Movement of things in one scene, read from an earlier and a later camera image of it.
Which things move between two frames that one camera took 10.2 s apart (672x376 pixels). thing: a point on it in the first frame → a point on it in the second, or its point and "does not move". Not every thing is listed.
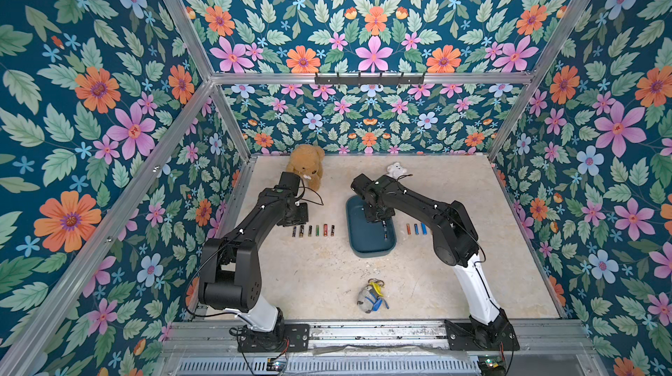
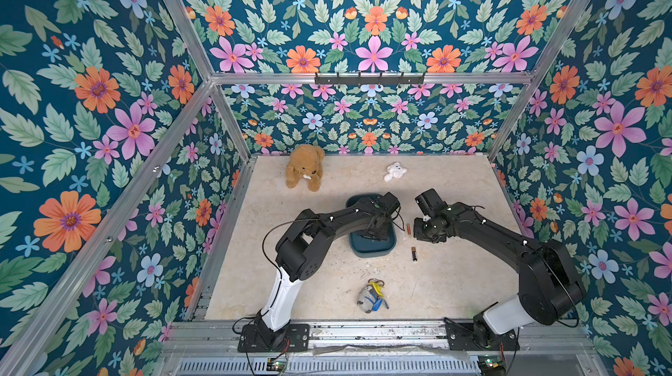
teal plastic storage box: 367,239 does not move
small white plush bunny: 395,170 does not move
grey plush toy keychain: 371,296 does not move
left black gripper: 304,217 → 385,233
